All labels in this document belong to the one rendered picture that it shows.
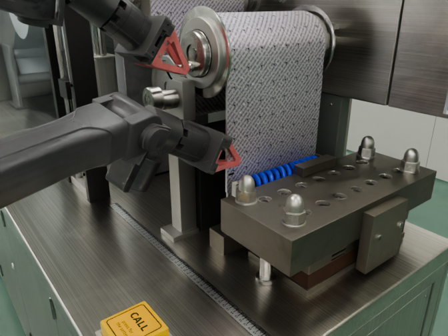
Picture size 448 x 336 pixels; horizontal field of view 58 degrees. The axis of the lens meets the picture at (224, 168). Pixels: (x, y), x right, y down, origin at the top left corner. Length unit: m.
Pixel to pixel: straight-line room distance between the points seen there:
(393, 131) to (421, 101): 2.80
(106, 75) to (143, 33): 0.77
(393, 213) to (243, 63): 0.35
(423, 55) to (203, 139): 0.42
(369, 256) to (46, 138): 0.52
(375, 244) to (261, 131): 0.27
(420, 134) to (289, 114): 2.78
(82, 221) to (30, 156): 0.50
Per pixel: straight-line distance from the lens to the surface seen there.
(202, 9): 0.70
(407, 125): 3.56
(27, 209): 1.01
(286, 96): 0.76
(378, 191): 0.75
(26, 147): 0.44
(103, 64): 1.37
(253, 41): 0.70
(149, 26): 0.63
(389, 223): 0.73
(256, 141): 0.74
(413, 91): 0.83
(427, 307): 0.95
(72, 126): 0.47
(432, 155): 3.51
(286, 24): 0.76
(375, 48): 0.87
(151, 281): 0.71
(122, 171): 0.59
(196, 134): 0.62
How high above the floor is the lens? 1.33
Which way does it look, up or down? 22 degrees down
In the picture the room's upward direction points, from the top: straight up
